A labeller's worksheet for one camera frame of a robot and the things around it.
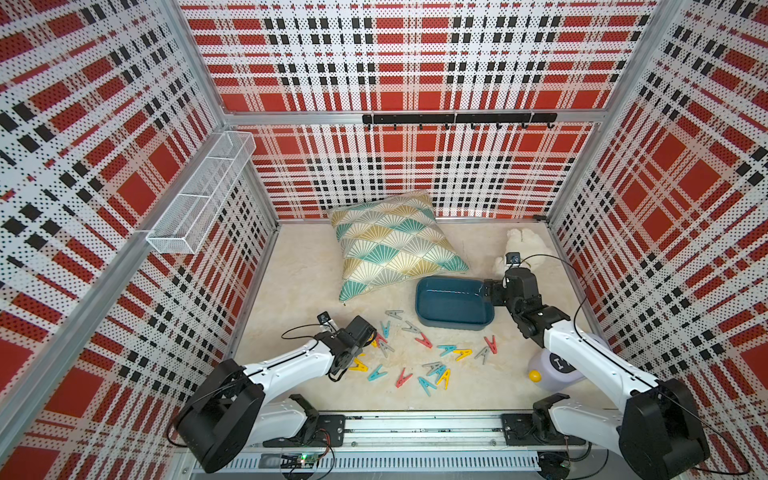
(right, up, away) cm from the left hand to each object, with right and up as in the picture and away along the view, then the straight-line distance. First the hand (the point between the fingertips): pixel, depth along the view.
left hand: (349, 345), depth 88 cm
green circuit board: (-8, -21, -19) cm, 29 cm away
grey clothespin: (+40, -1, -2) cm, 41 cm away
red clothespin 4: (+9, +2, +2) cm, 9 cm away
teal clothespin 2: (+11, +4, +2) cm, 12 cm away
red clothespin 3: (+16, -7, -6) cm, 19 cm away
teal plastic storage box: (+32, +11, +7) cm, 35 cm away
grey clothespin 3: (+19, +4, +4) cm, 20 cm away
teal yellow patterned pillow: (+12, +32, +6) cm, 35 cm away
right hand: (+47, +20, -3) cm, 51 cm away
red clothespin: (+23, +1, 0) cm, 23 cm away
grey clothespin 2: (+13, +8, +7) cm, 17 cm away
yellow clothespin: (+34, -2, -2) cm, 34 cm away
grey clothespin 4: (+25, -4, -4) cm, 25 cm away
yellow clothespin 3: (+28, -6, -6) cm, 29 cm away
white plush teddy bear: (+49, +28, -15) cm, 59 cm away
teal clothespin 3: (+9, -6, -6) cm, 12 cm away
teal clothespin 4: (+23, -8, -8) cm, 25 cm away
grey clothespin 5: (+11, -1, -1) cm, 11 cm away
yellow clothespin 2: (+4, -4, -5) cm, 8 cm away
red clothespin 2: (+43, 0, 0) cm, 43 cm away
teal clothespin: (+30, -1, -2) cm, 30 cm away
